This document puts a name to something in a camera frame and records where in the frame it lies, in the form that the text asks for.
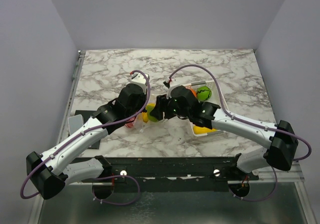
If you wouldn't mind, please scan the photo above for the orange toy fruit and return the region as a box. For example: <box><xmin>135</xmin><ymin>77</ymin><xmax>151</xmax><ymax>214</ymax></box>
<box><xmin>190</xmin><ymin>89</ymin><xmax>197</xmax><ymax>97</ymax></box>

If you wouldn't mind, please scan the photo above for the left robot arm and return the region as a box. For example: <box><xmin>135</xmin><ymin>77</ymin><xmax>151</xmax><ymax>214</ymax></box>
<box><xmin>25</xmin><ymin>81</ymin><xmax>150</xmax><ymax>200</ymax></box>

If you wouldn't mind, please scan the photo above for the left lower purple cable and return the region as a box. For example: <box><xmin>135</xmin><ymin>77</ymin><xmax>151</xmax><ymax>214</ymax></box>
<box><xmin>91</xmin><ymin>175</ymin><xmax>141</xmax><ymax>206</ymax></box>

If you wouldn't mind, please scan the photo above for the black metal base rail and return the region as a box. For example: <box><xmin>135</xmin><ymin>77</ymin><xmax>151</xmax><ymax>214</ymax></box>
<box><xmin>83</xmin><ymin>157</ymin><xmax>258</xmax><ymax>193</ymax></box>

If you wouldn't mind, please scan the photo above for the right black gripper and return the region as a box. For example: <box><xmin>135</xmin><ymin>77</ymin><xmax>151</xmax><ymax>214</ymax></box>
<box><xmin>151</xmin><ymin>93</ymin><xmax>191</xmax><ymax>120</ymax></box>

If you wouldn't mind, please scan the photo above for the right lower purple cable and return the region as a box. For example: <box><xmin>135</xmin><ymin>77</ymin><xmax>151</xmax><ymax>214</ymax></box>
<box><xmin>232</xmin><ymin>168</ymin><xmax>278</xmax><ymax>202</ymax></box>

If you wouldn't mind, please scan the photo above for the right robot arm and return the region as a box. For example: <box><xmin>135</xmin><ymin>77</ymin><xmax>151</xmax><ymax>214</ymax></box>
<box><xmin>150</xmin><ymin>85</ymin><xmax>298</xmax><ymax>180</ymax></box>

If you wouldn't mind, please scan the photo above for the green striped toy watermelon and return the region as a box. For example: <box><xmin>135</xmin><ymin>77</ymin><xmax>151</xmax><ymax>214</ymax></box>
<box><xmin>196</xmin><ymin>86</ymin><xmax>212</xmax><ymax>101</ymax></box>

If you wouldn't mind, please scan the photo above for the green toy lime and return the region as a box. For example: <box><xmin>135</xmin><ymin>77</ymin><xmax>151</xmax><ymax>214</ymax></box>
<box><xmin>146</xmin><ymin>103</ymin><xmax>158</xmax><ymax>122</ymax></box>

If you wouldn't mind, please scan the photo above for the yellow toy banana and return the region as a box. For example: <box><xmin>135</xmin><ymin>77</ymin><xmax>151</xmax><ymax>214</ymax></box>
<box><xmin>192</xmin><ymin>126</ymin><xmax>218</xmax><ymax>135</ymax></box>

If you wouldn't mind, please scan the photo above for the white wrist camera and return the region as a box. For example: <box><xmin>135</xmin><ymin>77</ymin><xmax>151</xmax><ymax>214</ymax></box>
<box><xmin>163</xmin><ymin>80</ymin><xmax>181</xmax><ymax>90</ymax></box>
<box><xmin>130</xmin><ymin>72</ymin><xmax>150</xmax><ymax>88</ymax></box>

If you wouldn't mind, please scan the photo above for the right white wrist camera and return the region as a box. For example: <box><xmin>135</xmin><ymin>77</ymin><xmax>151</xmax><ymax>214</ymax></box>
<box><xmin>163</xmin><ymin>80</ymin><xmax>181</xmax><ymax>90</ymax></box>

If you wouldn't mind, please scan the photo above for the grey rectangular box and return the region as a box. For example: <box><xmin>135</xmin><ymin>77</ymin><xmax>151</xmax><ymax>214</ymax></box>
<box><xmin>67</xmin><ymin>114</ymin><xmax>84</xmax><ymax>135</ymax></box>

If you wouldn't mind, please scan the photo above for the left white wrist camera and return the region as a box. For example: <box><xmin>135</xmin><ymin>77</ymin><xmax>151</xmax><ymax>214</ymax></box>
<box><xmin>130</xmin><ymin>72</ymin><xmax>150</xmax><ymax>88</ymax></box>

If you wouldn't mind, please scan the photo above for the red toy apple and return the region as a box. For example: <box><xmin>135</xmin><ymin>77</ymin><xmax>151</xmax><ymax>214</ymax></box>
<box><xmin>125</xmin><ymin>120</ymin><xmax>135</xmax><ymax>129</ymax></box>

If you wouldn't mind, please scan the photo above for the clear dotted zip bag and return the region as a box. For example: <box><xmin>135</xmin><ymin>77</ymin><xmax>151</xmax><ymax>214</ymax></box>
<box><xmin>125</xmin><ymin>103</ymin><xmax>166</xmax><ymax>133</ymax></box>

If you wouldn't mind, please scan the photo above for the purple cable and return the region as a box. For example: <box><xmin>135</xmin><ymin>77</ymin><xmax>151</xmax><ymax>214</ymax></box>
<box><xmin>232</xmin><ymin>168</ymin><xmax>278</xmax><ymax>202</ymax></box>
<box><xmin>168</xmin><ymin>64</ymin><xmax>313</xmax><ymax>162</ymax></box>
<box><xmin>19</xmin><ymin>70</ymin><xmax>151</xmax><ymax>200</ymax></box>
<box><xmin>91</xmin><ymin>175</ymin><xmax>141</xmax><ymax>206</ymax></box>

